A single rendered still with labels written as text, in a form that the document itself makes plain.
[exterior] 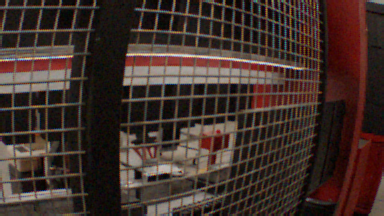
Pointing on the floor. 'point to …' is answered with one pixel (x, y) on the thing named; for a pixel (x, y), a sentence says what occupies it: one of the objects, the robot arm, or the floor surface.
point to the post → (99, 105)
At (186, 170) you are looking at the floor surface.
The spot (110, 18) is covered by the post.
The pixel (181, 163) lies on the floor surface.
